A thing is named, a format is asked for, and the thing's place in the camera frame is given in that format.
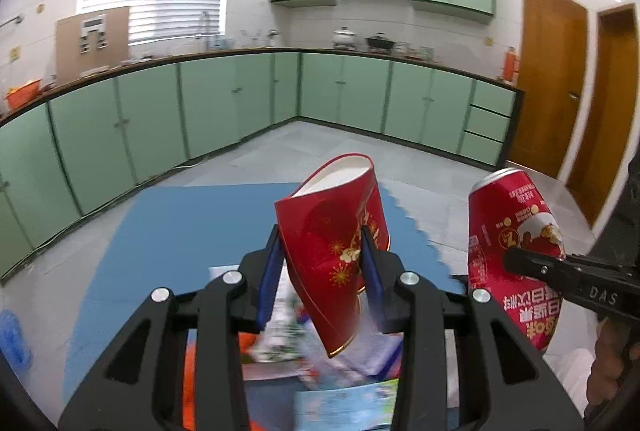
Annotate brown cardboard board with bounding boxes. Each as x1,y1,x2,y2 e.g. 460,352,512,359
55,7,131,79

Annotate red paper cup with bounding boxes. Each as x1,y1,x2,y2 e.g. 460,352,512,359
275,153,392,358

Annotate metal utensil rack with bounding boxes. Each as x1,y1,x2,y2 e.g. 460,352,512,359
239,30,281,48

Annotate red drink can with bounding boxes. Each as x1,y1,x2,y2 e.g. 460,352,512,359
467,168,566,353

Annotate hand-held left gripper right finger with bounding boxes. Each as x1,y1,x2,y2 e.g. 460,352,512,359
360,225,585,431

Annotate light blue printed paper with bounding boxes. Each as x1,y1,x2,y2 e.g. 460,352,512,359
294,378,401,428

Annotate orange plastic basin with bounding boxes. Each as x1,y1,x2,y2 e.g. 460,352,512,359
5,80,43,110

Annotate blue plastic bag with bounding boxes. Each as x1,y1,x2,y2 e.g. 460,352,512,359
0,311,34,375

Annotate person's right forearm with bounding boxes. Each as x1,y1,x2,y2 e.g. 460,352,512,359
547,348,601,418

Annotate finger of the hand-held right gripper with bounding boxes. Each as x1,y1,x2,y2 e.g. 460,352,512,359
503,247,571,294

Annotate black wok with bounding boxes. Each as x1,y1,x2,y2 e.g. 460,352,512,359
366,33,397,52

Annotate red thermos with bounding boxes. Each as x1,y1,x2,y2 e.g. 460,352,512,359
501,46,520,84

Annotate colourful printed paper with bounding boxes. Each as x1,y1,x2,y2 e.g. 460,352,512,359
209,265,321,364

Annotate person's right hand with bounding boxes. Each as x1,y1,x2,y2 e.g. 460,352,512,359
592,317,635,399

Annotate white lidded pot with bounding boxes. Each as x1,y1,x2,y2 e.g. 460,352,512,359
332,27,357,50

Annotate green base cabinet with drawers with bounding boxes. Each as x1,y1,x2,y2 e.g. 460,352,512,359
298,50,524,170

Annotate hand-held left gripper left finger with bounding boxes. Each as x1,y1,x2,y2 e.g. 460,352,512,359
59,225,288,431

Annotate green base cabinet run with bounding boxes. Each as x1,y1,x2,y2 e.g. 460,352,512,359
0,52,301,282

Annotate blue foam mat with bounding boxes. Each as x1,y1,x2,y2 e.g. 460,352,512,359
62,182,468,412

